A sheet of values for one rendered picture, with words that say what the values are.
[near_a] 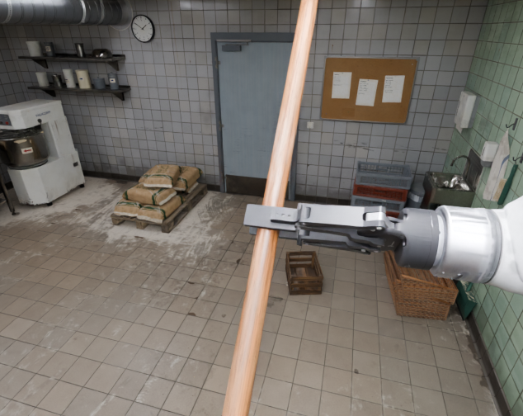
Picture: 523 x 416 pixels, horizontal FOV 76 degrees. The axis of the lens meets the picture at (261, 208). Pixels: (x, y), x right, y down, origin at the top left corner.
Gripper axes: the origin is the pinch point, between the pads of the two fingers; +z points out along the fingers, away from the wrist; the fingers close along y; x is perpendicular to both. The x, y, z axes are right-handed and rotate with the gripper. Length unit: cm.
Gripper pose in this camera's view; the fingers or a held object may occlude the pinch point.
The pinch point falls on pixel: (272, 222)
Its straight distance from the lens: 46.3
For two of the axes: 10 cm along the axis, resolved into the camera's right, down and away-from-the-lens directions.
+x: 1.7, -9.2, 3.4
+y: 1.6, 3.7, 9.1
